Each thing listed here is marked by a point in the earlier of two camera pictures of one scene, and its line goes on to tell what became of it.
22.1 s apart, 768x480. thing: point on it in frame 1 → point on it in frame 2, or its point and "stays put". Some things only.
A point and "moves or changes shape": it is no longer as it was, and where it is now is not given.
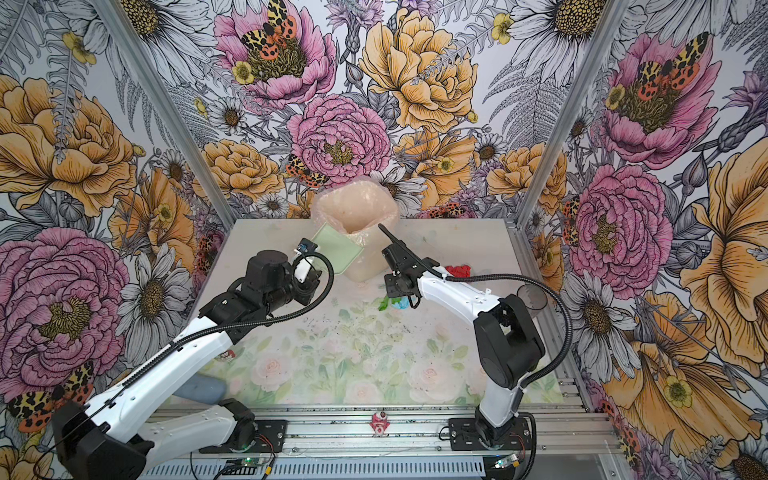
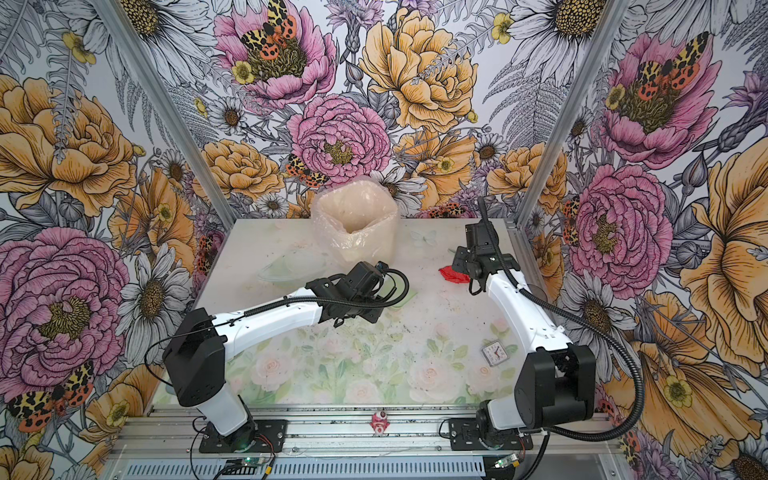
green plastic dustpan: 340,249 moves or changes shape
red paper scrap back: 459,271 stays put
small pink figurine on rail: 380,424 stays put
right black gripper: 391,287 → 457,263
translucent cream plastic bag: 365,210 stays put
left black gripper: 309,284 → 372,315
